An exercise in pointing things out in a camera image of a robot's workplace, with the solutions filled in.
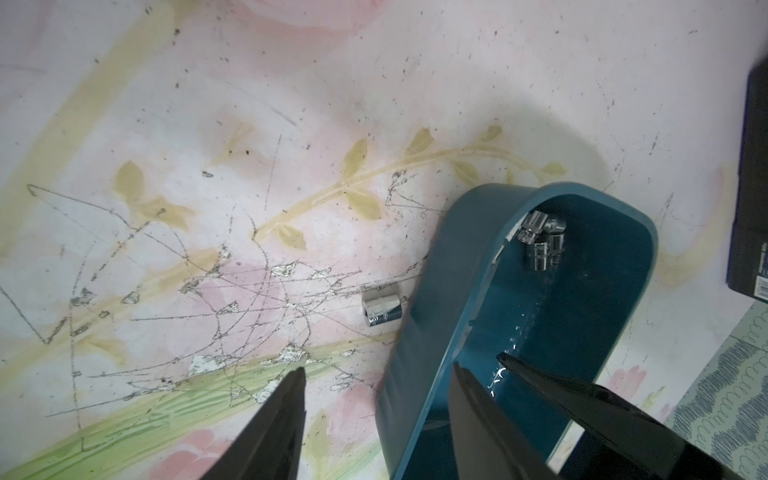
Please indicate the chrome socket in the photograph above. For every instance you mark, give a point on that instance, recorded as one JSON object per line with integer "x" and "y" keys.
{"x": 538, "y": 253}
{"x": 531, "y": 227}
{"x": 554, "y": 229}
{"x": 381, "y": 309}

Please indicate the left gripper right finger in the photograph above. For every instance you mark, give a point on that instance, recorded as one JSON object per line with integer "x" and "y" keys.
{"x": 486, "y": 444}

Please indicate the yellow black toolbox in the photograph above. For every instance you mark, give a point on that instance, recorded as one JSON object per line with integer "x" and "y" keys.
{"x": 747, "y": 263}

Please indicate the teal plastic storage tray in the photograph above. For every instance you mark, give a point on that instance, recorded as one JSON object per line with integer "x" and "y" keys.
{"x": 478, "y": 297}

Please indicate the chrome socket in tray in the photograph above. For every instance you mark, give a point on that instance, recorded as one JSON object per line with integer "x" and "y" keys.
{"x": 538, "y": 253}
{"x": 554, "y": 229}
{"x": 531, "y": 227}

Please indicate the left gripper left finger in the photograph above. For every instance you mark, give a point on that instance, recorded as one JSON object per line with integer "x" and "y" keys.
{"x": 269, "y": 447}

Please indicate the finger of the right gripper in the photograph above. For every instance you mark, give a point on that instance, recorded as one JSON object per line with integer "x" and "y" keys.
{"x": 620, "y": 441}

